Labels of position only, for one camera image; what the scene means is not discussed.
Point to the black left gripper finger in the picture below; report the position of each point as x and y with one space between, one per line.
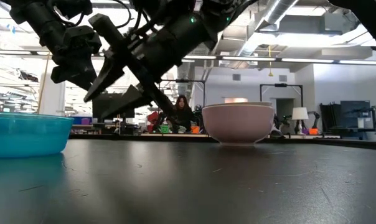
74 76

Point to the black table mat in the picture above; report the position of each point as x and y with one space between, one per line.
188 183

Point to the long ceiling light strip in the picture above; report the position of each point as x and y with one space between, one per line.
300 60

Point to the person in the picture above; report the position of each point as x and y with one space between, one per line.
182 115

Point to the green container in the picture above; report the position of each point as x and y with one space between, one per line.
164 128

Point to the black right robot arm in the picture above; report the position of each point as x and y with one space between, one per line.
368 18

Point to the black rolling shelf cart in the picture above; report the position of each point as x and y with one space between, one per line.
350 116

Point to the dusty pink ceramic bowl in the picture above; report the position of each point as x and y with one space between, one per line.
237 124

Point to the orange storage box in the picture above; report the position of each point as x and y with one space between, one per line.
313 131

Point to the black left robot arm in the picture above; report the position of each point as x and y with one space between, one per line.
38 21

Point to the translucent teal plastic bowl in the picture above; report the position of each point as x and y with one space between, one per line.
23 133

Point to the silver ventilation duct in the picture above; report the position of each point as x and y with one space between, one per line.
269 18

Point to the black computer monitor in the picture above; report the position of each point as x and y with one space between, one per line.
111 104

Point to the orange container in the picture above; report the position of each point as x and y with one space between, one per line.
195 129

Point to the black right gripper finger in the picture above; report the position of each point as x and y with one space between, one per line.
125 101
108 74

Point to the white shade table lamp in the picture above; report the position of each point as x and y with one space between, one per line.
299 117

